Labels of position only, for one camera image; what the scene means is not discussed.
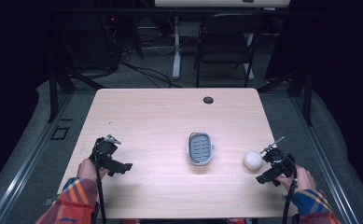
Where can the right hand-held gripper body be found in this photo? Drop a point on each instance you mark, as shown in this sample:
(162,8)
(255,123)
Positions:
(280,161)

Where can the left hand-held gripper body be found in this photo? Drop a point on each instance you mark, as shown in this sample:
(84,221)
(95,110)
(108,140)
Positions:
(104,151)

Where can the white ball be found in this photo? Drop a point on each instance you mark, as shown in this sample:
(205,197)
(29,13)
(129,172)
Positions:
(253,160)

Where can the grey soap dish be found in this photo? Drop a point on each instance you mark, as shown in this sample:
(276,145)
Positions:
(200,148)

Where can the person's left hand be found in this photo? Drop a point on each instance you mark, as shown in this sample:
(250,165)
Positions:
(87,169)

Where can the person's right hand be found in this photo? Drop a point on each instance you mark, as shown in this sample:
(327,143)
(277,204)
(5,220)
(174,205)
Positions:
(303,181)

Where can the red packet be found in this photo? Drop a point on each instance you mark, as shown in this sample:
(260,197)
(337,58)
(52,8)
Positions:
(236,221)

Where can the black metal stand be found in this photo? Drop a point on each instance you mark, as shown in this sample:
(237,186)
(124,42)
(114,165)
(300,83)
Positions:
(307,96)
(53,93)

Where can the white desk leg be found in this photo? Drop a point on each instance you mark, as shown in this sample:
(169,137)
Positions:
(176,53)
(250,68)

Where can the black folding chair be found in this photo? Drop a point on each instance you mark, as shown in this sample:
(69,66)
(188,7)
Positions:
(226,46)

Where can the aluminium floor rail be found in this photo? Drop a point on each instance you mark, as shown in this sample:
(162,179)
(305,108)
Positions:
(30,158)
(325,165)

